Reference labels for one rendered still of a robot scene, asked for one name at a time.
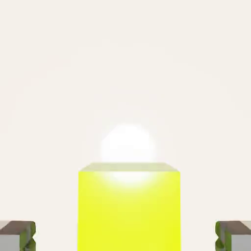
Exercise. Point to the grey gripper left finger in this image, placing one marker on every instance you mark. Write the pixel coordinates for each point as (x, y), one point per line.
(17, 235)

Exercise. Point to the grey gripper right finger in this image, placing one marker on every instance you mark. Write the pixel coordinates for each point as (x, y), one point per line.
(234, 235)

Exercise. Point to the small yellow cube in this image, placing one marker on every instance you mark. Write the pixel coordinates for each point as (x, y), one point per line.
(129, 211)

